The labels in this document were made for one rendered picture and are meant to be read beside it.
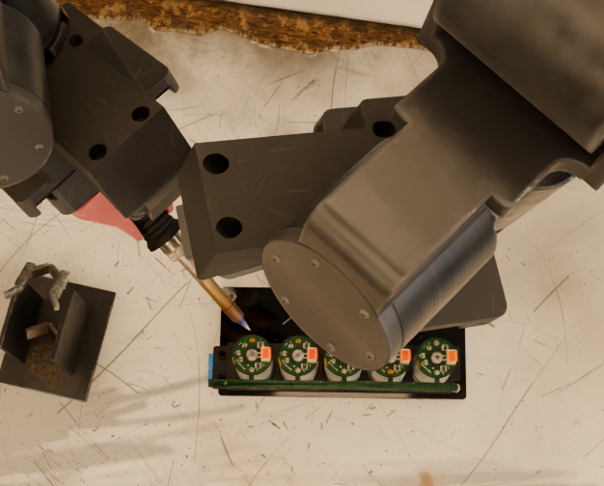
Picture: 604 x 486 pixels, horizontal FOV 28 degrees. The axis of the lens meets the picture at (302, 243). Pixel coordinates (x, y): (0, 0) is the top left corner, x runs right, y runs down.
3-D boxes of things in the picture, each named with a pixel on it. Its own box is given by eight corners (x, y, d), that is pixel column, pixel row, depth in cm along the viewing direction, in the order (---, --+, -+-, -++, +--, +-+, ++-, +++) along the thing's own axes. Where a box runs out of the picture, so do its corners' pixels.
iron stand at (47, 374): (115, 338, 84) (118, 231, 77) (72, 431, 77) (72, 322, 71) (31, 319, 84) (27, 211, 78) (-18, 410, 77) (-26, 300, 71)
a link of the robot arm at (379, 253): (406, 428, 42) (520, 293, 31) (230, 262, 44) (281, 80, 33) (595, 227, 47) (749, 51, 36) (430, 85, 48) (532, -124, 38)
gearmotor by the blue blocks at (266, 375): (237, 348, 79) (232, 334, 74) (275, 349, 79) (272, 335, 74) (235, 386, 78) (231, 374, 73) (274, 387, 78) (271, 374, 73)
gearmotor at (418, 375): (409, 351, 78) (416, 337, 74) (448, 352, 78) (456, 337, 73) (410, 389, 78) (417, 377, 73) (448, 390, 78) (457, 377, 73)
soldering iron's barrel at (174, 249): (245, 309, 72) (175, 229, 70) (252, 311, 71) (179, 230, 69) (228, 325, 72) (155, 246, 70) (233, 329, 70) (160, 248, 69)
